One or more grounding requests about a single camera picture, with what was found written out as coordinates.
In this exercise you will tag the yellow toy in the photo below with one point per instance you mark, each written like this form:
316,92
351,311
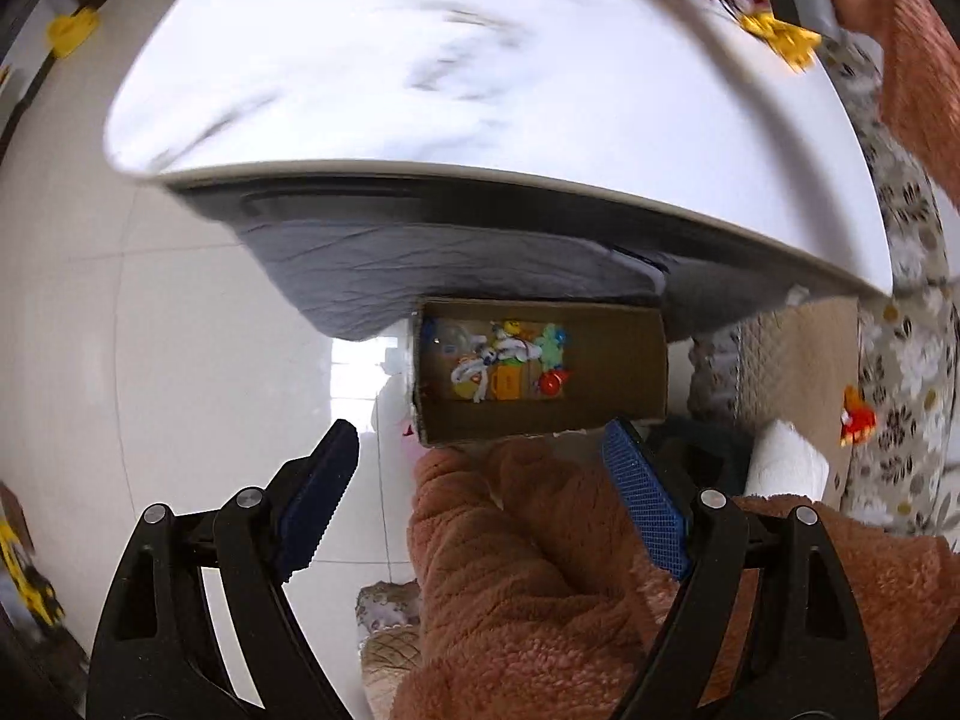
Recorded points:
73,31

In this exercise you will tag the floral quilted slipper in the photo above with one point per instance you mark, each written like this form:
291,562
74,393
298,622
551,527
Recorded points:
386,645

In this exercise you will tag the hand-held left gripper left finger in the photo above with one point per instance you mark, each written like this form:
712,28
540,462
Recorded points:
319,499

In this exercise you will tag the small red wrapper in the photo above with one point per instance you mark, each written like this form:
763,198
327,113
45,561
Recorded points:
553,384

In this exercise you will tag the small yellow wrapper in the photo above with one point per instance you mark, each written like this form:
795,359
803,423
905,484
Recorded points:
510,328

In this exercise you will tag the white paper roll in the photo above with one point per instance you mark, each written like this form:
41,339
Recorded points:
787,461

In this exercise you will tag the yellow black toy vehicle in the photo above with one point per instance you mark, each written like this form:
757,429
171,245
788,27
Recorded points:
34,585

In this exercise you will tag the brown cardboard box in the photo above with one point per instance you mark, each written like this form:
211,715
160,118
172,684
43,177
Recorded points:
622,367

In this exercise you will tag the beige quilted cushion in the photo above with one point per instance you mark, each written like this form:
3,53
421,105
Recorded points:
795,360

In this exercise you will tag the small red toy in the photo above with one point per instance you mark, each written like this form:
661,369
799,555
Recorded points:
859,420

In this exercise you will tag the yellow crumpled wrapper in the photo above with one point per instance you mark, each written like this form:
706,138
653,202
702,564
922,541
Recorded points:
784,37

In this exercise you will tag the grey cloth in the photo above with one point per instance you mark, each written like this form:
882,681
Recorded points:
450,262

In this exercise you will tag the clear plastic packet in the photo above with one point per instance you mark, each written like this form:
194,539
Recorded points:
439,337

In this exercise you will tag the person's right forearm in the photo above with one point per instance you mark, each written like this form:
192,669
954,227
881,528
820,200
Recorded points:
922,67

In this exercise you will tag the orange plastic toy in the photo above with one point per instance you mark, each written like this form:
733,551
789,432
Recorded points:
508,384

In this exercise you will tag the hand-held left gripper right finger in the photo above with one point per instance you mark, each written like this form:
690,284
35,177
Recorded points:
645,499

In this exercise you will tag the white wrapper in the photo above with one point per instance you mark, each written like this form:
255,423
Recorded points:
469,371

